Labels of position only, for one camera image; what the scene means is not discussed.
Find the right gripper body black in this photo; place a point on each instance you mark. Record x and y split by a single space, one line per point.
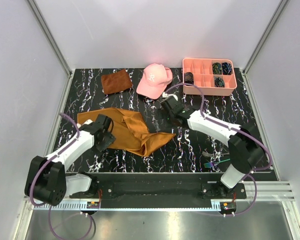
169 115

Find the orange cloth napkin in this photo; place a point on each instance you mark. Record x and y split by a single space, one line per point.
130 131

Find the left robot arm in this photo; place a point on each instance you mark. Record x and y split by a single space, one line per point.
47 182

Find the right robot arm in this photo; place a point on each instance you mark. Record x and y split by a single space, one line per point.
245 151

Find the pink baseball cap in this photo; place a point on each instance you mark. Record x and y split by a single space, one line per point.
154 81

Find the dark rolled sock left compartment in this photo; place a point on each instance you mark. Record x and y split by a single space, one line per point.
188 78

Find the brown folded cloth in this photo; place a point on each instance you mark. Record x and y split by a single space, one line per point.
116 82

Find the pink divided organizer tray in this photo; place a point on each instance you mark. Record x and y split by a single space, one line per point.
204 77

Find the teal patterned rolled sock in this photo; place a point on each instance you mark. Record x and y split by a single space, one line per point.
219 82

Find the silver fork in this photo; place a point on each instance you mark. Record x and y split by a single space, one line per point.
213 155

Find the green patterned rolled sock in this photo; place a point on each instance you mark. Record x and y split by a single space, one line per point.
217 68

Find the iridescent rainbow fork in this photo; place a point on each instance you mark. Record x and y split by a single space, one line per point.
212 164

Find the blue patterned rolled sock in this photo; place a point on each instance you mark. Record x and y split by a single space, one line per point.
227 68

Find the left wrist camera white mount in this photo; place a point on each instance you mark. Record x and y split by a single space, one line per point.
87 122

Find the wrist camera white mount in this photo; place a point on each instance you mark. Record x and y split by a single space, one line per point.
166 95
87 122

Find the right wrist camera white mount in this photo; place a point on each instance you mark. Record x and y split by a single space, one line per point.
166 95

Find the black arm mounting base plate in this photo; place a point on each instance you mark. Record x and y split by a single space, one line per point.
160 191

